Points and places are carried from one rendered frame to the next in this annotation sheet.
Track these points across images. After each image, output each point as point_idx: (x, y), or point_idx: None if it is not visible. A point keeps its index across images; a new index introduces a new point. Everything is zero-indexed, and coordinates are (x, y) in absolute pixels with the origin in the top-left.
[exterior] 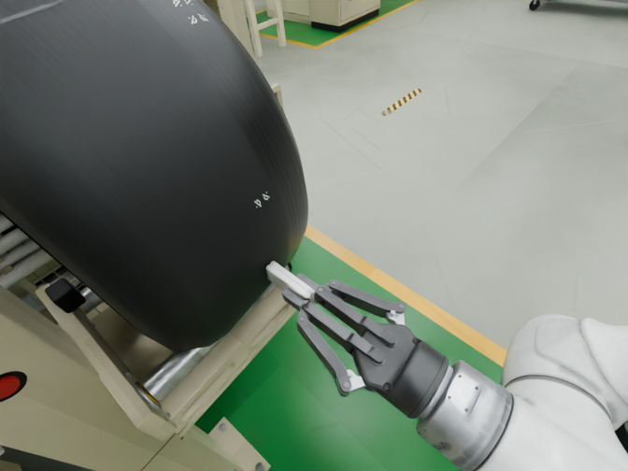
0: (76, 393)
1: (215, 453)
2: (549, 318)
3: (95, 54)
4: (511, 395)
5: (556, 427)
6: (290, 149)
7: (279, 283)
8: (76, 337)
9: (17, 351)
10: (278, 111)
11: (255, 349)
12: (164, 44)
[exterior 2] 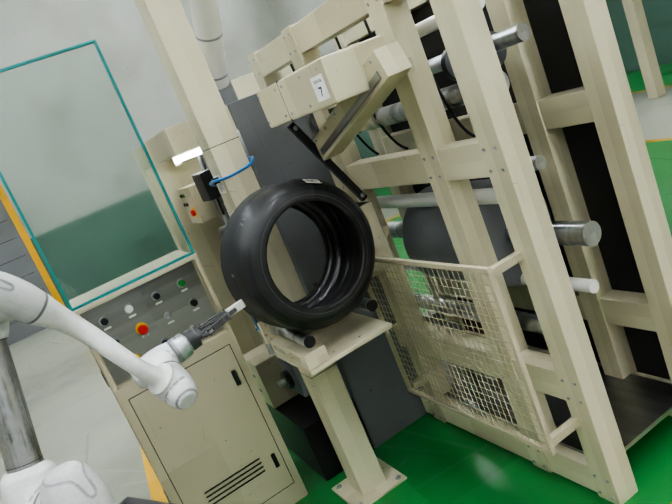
0: None
1: (335, 433)
2: (185, 378)
3: (231, 224)
4: (170, 347)
5: (158, 349)
6: (240, 269)
7: None
8: None
9: None
10: (241, 257)
11: (293, 362)
12: (235, 227)
